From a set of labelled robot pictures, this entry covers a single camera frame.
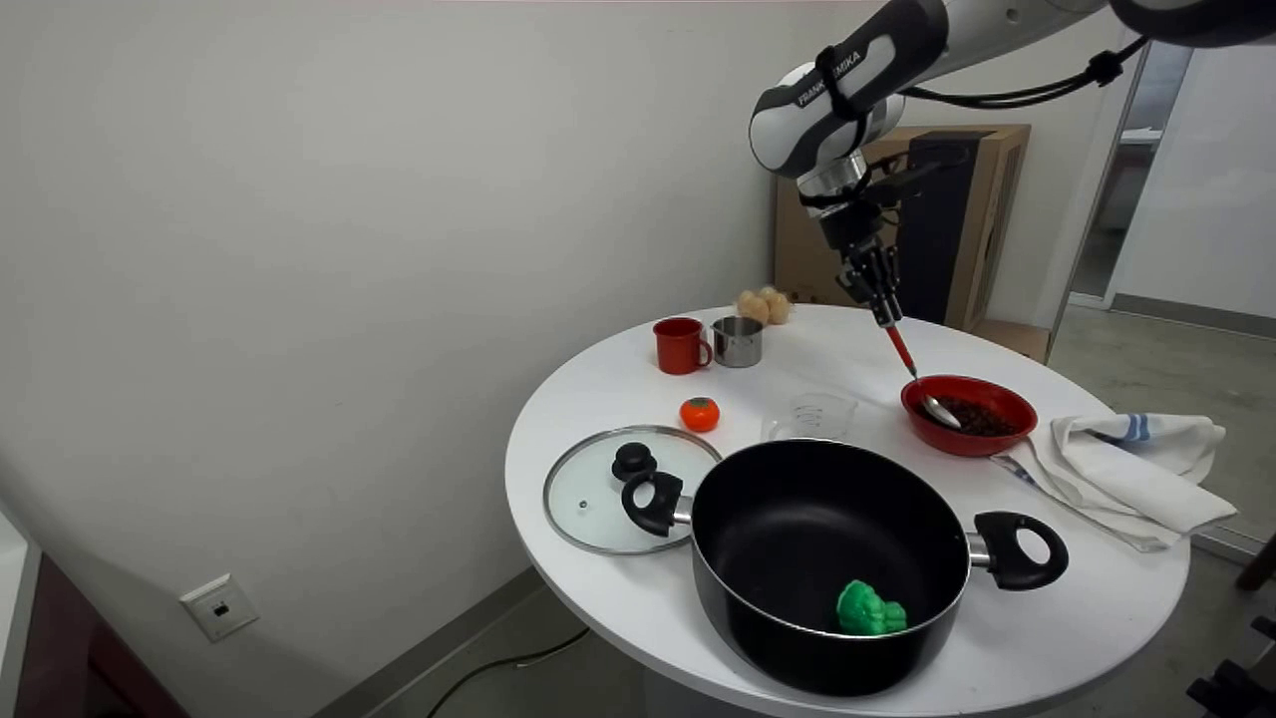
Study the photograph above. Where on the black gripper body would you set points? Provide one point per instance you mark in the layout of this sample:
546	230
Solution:
861	241

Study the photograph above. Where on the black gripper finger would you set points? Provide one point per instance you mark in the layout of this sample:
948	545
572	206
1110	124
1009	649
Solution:
873	298
893	291

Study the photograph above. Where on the orange bowl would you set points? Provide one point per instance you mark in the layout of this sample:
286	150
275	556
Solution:
969	443

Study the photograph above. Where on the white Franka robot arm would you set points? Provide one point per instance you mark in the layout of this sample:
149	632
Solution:
851	94

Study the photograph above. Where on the brown cardboard box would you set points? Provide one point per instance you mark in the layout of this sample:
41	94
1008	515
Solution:
1001	223

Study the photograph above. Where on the clear glass cup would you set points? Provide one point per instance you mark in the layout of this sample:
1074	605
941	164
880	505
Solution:
811	416

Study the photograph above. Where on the steel cup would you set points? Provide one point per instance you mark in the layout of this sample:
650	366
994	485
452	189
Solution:
738	343

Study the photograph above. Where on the dark coffee beans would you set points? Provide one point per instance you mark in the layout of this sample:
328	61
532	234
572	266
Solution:
989	416

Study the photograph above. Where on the red mug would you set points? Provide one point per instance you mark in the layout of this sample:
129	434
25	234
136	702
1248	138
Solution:
681	350

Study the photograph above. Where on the small red cup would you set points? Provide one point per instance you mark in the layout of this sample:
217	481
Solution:
701	416

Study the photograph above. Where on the white blue-striped towel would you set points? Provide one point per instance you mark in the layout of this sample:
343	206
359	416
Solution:
1143	481

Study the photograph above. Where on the green toy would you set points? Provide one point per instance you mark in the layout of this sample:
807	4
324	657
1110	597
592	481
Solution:
861	609

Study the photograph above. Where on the glass pot lid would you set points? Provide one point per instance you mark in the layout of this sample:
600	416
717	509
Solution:
585	499

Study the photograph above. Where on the black tripod stand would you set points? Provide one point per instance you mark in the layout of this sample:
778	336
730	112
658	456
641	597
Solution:
1238	664

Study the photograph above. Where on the white wall outlet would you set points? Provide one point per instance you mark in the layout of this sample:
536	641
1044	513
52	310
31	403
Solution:
221	609

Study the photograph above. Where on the white desk with red frame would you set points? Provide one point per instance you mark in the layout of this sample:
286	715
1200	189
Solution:
52	641

